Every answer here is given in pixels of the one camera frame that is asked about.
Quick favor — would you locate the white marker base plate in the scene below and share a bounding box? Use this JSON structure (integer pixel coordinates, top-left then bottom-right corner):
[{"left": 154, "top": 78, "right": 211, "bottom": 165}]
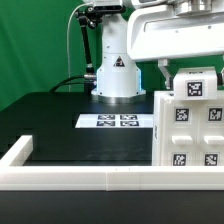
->
[{"left": 75, "top": 114, "right": 153, "bottom": 128}]

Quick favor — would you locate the white cabinet body box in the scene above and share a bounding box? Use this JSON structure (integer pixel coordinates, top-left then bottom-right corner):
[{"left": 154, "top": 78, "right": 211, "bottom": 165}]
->
[{"left": 152, "top": 91, "right": 224, "bottom": 167}]

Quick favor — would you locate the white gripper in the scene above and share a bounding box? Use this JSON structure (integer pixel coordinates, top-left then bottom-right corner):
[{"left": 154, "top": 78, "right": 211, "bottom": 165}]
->
[{"left": 127, "top": 3, "right": 224, "bottom": 90}]

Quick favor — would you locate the white U-shaped fence frame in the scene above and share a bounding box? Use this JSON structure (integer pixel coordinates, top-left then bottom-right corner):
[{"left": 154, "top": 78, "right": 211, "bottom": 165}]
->
[{"left": 0, "top": 135, "right": 224, "bottom": 191}]

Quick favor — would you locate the white cable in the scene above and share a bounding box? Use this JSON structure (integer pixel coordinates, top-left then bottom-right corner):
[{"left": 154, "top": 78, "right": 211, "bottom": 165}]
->
[{"left": 66, "top": 3, "right": 88, "bottom": 93}]

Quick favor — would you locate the white cabinet top block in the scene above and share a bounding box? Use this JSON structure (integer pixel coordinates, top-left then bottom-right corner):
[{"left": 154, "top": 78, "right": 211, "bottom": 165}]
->
[{"left": 173, "top": 67, "right": 217, "bottom": 100}]

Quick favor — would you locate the black cable bundle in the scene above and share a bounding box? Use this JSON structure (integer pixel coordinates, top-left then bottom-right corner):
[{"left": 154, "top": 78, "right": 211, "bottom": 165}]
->
[{"left": 49, "top": 74, "right": 98, "bottom": 94}]

